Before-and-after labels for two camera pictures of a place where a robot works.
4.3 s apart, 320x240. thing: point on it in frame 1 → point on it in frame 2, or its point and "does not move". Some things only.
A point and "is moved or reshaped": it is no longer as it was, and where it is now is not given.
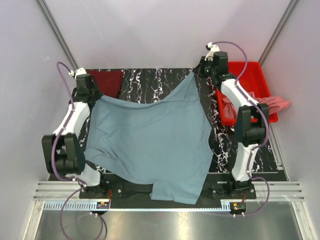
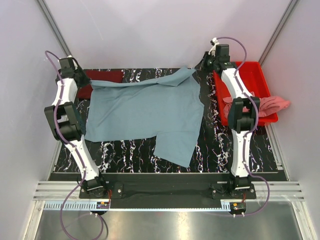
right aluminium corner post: (290, 6) does not move
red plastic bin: (250, 75) does not move
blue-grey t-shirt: (167, 144) is moved or reshaped
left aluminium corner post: (44, 9) does not move
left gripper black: (98, 94) → (86, 80)
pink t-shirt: (275, 103) does not move
